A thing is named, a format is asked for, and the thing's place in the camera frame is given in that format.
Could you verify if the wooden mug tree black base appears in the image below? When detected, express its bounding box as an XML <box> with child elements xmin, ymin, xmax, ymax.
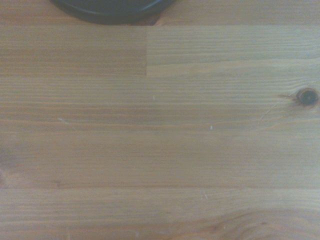
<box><xmin>49</xmin><ymin>0</ymin><xmax>180</xmax><ymax>26</ymax></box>

